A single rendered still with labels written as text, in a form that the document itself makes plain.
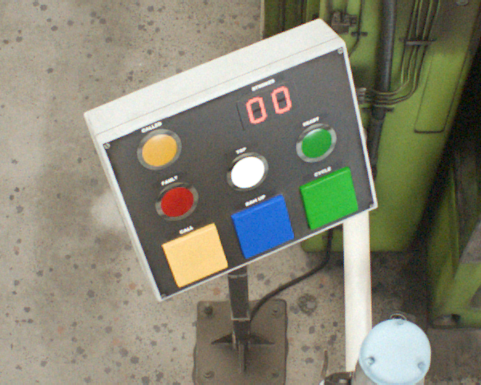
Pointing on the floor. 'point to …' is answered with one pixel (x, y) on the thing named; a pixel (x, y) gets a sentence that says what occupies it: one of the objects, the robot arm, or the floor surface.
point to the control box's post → (240, 305)
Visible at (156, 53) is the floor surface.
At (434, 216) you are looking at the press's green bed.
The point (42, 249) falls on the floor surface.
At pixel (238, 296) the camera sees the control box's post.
